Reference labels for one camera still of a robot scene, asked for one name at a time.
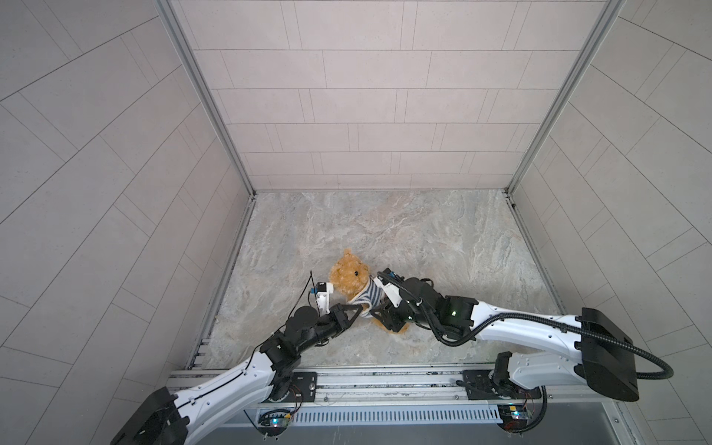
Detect small circuit board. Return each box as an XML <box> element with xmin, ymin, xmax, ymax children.
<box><xmin>258</xmin><ymin>409</ymin><xmax>294</xmax><ymax>429</ymax></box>
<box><xmin>497</xmin><ymin>404</ymin><xmax>530</xmax><ymax>431</ymax></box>

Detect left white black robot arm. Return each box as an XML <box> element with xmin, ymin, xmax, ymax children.
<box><xmin>111</xmin><ymin>303</ymin><xmax>363</xmax><ymax>444</ymax></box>

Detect blue white striped knit sweater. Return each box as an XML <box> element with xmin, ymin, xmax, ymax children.
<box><xmin>349</xmin><ymin>277</ymin><xmax>386</xmax><ymax>318</ymax></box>

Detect right small circuit board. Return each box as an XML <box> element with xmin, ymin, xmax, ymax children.
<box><xmin>497</xmin><ymin>404</ymin><xmax>530</xmax><ymax>431</ymax></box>

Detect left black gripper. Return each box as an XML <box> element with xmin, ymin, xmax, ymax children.
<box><xmin>292</xmin><ymin>307</ymin><xmax>363</xmax><ymax>356</ymax></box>

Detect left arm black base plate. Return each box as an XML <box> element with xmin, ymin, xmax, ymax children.
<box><xmin>269</xmin><ymin>372</ymin><xmax>318</xmax><ymax>403</ymax></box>

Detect left aluminium corner post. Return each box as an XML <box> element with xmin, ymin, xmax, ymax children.
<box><xmin>155</xmin><ymin>0</ymin><xmax>256</xmax><ymax>200</ymax></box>

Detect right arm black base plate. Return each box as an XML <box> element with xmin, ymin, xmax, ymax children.
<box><xmin>455</xmin><ymin>370</ymin><xmax>541</xmax><ymax>401</ymax></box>

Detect white ventilation grille strip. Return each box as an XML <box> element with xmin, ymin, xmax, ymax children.
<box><xmin>290</xmin><ymin>404</ymin><xmax>504</xmax><ymax>426</ymax></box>

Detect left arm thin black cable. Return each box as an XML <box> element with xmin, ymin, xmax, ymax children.
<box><xmin>188</xmin><ymin>271</ymin><xmax>317</xmax><ymax>396</ymax></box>

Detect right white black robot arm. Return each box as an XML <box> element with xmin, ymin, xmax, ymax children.
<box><xmin>372</xmin><ymin>271</ymin><xmax>640</xmax><ymax>402</ymax></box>

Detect brown teddy bear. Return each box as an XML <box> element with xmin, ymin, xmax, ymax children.
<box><xmin>329</xmin><ymin>248</ymin><xmax>408</xmax><ymax>334</ymax></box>

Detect aluminium corner post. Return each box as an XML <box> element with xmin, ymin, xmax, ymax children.
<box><xmin>505</xmin><ymin>0</ymin><xmax>626</xmax><ymax>201</ymax></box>
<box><xmin>155</xmin><ymin>0</ymin><xmax>256</xmax><ymax>200</ymax></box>

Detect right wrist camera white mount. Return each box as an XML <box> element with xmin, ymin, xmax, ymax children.
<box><xmin>376</xmin><ymin>269</ymin><xmax>402</xmax><ymax>308</ymax></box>

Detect left small circuit board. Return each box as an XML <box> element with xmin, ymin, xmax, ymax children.
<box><xmin>258</xmin><ymin>409</ymin><xmax>294</xmax><ymax>429</ymax></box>

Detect right aluminium corner post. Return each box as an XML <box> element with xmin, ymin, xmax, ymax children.
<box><xmin>505</xmin><ymin>0</ymin><xmax>626</xmax><ymax>201</ymax></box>

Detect black corrugated cable conduit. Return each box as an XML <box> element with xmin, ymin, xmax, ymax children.
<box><xmin>376</xmin><ymin>269</ymin><xmax>674</xmax><ymax>382</ymax></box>

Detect aluminium mounting rail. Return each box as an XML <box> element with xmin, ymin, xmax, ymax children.
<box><xmin>166</xmin><ymin>363</ymin><xmax>621</xmax><ymax>411</ymax></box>

